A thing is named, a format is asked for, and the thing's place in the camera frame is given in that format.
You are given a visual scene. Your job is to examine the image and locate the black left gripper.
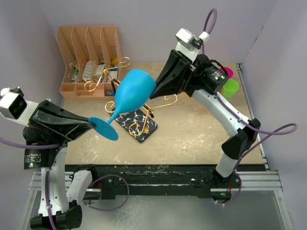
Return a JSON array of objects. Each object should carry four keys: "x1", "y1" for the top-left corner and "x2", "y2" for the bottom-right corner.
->
[{"x1": 24, "y1": 96, "x2": 96, "y2": 146}]

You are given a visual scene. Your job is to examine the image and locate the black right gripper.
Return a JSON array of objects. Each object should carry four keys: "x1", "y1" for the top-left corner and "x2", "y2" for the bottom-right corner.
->
[{"x1": 146, "y1": 49, "x2": 211, "y2": 97}]

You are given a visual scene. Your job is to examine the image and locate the blue plastic wine glass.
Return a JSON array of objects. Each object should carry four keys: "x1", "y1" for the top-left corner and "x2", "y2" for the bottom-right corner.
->
[{"x1": 88, "y1": 69, "x2": 157, "y2": 141}]

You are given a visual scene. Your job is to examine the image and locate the green plastic wine glass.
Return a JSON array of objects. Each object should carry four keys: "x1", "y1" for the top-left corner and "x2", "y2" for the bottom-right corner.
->
[{"x1": 220, "y1": 79, "x2": 239, "y2": 98}]

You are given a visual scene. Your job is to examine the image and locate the pink plastic wine glass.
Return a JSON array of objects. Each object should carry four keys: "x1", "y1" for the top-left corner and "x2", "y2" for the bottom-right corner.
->
[{"x1": 220, "y1": 67, "x2": 234, "y2": 79}]

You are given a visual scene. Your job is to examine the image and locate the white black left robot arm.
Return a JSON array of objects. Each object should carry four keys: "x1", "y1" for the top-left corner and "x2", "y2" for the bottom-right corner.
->
[{"x1": 23, "y1": 100, "x2": 99, "y2": 230}]

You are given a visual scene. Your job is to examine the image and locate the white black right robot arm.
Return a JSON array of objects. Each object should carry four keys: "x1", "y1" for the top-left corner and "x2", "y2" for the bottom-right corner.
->
[{"x1": 150, "y1": 49, "x2": 260, "y2": 187}]

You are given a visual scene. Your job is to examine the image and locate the black marbled rack base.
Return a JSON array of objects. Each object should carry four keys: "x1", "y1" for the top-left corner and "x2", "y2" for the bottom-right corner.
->
[{"x1": 115, "y1": 109, "x2": 158, "y2": 143}]

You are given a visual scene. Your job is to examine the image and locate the tan plastic file organizer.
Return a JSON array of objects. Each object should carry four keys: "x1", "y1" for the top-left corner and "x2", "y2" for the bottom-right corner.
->
[{"x1": 56, "y1": 25, "x2": 123, "y2": 101}]

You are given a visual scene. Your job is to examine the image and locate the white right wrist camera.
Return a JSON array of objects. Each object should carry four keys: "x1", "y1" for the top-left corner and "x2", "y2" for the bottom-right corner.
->
[{"x1": 175, "y1": 28, "x2": 210, "y2": 63}]

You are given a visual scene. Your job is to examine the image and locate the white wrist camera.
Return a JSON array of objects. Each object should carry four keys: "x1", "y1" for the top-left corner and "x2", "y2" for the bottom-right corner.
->
[
  {"x1": 0, "y1": 87, "x2": 39, "y2": 127},
  {"x1": 175, "y1": 28, "x2": 210, "y2": 63}
]

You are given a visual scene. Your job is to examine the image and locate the gold wire wine glass rack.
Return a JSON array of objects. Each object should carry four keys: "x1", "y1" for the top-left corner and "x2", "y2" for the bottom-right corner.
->
[{"x1": 83, "y1": 56, "x2": 178, "y2": 136}]

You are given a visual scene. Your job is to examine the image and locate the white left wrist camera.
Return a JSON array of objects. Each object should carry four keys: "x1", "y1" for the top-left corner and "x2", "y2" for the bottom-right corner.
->
[{"x1": 0, "y1": 87, "x2": 39, "y2": 127}]

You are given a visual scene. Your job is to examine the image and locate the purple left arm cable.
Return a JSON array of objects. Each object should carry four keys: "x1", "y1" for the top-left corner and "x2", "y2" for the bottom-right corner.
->
[{"x1": 0, "y1": 137, "x2": 63, "y2": 230}]

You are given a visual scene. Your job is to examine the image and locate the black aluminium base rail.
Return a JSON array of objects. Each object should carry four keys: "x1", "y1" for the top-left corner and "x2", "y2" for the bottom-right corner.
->
[{"x1": 28, "y1": 163, "x2": 283, "y2": 200}]

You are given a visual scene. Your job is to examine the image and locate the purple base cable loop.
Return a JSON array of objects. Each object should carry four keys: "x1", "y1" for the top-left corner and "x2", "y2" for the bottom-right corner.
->
[{"x1": 80, "y1": 174, "x2": 130, "y2": 211}]

